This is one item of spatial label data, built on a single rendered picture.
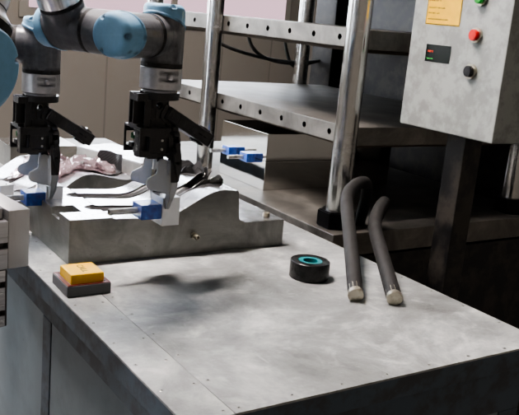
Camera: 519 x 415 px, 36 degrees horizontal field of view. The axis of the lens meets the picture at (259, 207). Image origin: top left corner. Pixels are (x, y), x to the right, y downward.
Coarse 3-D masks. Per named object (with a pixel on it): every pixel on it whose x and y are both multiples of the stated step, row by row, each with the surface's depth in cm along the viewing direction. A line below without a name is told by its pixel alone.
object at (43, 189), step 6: (42, 186) 165; (48, 186) 163; (60, 186) 164; (24, 192) 162; (30, 192) 162; (36, 192) 163; (42, 192) 163; (60, 192) 165; (12, 198) 162; (18, 198) 162; (24, 198) 163; (30, 198) 162; (36, 198) 163; (42, 198) 163; (48, 198) 164; (54, 198) 164; (30, 204) 162; (36, 204) 163
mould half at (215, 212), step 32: (64, 192) 171; (96, 192) 176; (192, 192) 168; (224, 192) 167; (32, 224) 169; (64, 224) 152; (96, 224) 153; (128, 224) 156; (192, 224) 165; (224, 224) 169; (256, 224) 174; (64, 256) 153; (96, 256) 154; (128, 256) 158
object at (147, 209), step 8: (152, 192) 149; (136, 200) 147; (144, 200) 147; (152, 200) 148; (160, 200) 146; (176, 200) 147; (120, 208) 143; (128, 208) 144; (136, 208) 145; (144, 208) 144; (152, 208) 145; (160, 208) 145; (176, 208) 147; (136, 216) 146; (144, 216) 144; (152, 216) 145; (160, 216) 146; (168, 216) 146; (176, 216) 147; (160, 224) 147; (168, 224) 147; (176, 224) 148
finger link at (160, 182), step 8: (160, 160) 142; (160, 168) 142; (168, 168) 143; (152, 176) 142; (160, 176) 142; (168, 176) 143; (152, 184) 142; (160, 184) 142; (168, 184) 143; (176, 184) 143; (160, 192) 143; (168, 192) 143; (168, 200) 144; (168, 208) 145
